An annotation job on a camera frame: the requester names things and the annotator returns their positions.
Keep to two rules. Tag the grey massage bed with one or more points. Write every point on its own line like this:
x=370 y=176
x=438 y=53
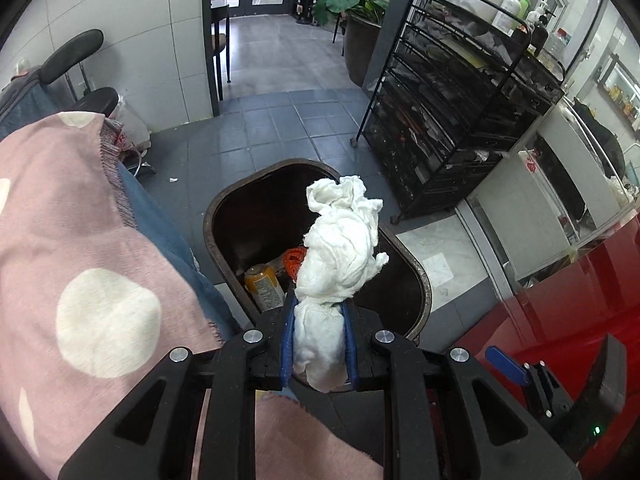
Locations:
x=26 y=99

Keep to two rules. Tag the red cabinet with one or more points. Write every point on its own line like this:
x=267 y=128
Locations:
x=563 y=320

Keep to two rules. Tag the orange juice bottle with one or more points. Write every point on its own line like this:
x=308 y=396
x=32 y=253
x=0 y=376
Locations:
x=263 y=285

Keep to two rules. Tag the black wire rack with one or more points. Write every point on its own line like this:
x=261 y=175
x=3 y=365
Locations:
x=455 y=95

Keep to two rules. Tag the brown trash bin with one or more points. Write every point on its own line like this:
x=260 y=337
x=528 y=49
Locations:
x=257 y=219

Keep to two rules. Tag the black chair by door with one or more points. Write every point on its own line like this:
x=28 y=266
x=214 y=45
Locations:
x=220 y=16

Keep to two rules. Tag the white tissue wad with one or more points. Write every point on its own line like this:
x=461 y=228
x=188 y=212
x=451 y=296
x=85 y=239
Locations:
x=341 y=257

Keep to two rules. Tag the white plastic bag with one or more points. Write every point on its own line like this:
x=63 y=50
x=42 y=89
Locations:
x=136 y=133

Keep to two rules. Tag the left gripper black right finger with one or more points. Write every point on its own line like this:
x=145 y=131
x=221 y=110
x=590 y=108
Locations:
x=445 y=417

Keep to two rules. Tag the blue bed skirt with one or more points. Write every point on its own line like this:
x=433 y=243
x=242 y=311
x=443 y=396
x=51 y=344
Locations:
x=153 y=223

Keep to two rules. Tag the green potted plant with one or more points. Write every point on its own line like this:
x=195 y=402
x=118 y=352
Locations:
x=372 y=11

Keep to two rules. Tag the pink polka dot blanket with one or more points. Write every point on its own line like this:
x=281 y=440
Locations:
x=88 y=304

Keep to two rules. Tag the orange foam fruit net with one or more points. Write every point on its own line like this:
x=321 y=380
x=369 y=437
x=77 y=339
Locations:
x=292 y=261

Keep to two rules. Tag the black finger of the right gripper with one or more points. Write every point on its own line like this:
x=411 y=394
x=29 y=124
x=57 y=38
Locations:
x=516 y=373

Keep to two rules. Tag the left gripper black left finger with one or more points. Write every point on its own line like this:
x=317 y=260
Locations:
x=193 y=415

